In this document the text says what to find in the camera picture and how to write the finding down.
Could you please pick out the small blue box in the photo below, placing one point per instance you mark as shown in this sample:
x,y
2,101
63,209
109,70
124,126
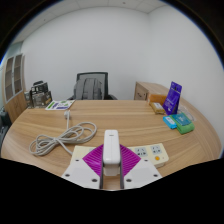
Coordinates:
x,y
169,122

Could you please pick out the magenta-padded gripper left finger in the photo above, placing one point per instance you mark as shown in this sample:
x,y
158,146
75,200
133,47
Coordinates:
x,y
78,171

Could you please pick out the small tan labelled packet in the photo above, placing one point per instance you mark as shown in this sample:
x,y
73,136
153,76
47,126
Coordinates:
x,y
157,108

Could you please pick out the purple standing pouch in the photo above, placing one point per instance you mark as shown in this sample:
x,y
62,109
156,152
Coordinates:
x,y
173,98

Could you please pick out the clear plastic bag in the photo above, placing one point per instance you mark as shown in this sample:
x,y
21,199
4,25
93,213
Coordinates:
x,y
187,111

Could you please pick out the wooden shelf cabinet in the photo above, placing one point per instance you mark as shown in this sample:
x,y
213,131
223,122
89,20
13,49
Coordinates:
x,y
15,106

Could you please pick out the teal flat packet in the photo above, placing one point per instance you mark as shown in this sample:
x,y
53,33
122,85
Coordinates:
x,y
181,118

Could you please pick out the cream power strip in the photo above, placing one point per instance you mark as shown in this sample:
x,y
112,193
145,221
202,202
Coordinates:
x,y
156,153

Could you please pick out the black boxes stack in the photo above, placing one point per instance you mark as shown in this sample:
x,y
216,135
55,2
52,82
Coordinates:
x,y
39,95

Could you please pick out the white green leaflet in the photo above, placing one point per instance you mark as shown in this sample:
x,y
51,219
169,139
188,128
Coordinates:
x,y
60,105

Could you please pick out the black mesh office chair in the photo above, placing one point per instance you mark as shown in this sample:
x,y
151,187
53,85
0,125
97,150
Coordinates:
x,y
104,87

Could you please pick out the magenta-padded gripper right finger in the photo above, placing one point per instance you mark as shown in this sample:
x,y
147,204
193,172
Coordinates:
x,y
145,171

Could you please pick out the grey backpack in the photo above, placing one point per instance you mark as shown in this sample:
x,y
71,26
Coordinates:
x,y
87,89

